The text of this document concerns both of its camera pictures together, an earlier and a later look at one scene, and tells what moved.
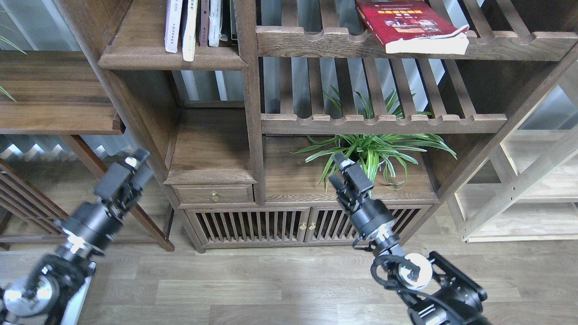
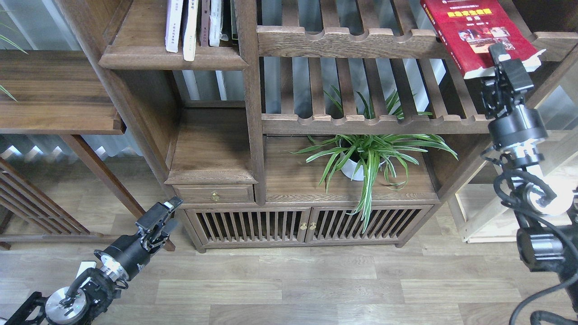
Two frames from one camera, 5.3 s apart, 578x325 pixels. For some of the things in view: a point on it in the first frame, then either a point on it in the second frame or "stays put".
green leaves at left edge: [18, 48] stays put
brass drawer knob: [213, 196] stays put
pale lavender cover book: [173, 26] stays put
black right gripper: [370, 216] to [515, 123]
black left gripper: [93, 226] to [133, 252]
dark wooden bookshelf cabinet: [245, 104] stays put
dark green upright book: [233, 21] stays put
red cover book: [414, 27] to [468, 27]
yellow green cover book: [189, 37] stays put
